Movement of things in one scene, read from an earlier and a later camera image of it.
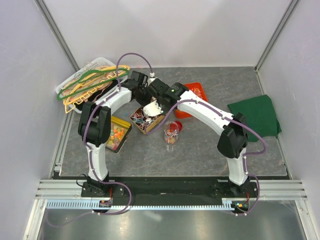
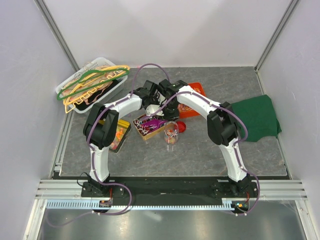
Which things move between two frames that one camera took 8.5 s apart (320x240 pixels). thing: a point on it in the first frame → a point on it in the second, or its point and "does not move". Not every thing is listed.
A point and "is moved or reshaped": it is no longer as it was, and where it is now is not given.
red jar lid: [179, 125] is moved or reshaped
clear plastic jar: [171, 132] does not move
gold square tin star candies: [120, 129] does not move
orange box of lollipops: [196, 88] does not move
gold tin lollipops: [143, 122] is moved or reshaped
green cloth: [259, 112] does not move
